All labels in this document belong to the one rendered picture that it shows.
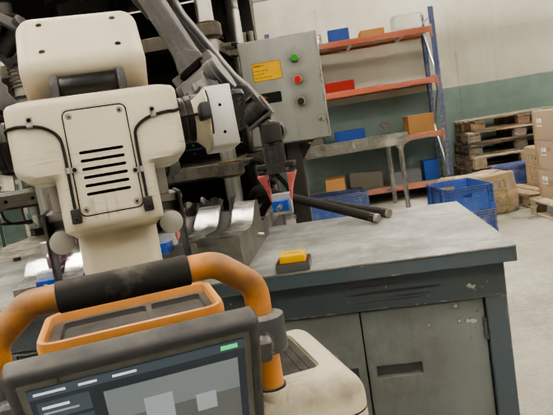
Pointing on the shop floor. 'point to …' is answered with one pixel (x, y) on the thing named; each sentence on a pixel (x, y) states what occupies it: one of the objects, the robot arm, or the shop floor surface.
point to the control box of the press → (290, 98)
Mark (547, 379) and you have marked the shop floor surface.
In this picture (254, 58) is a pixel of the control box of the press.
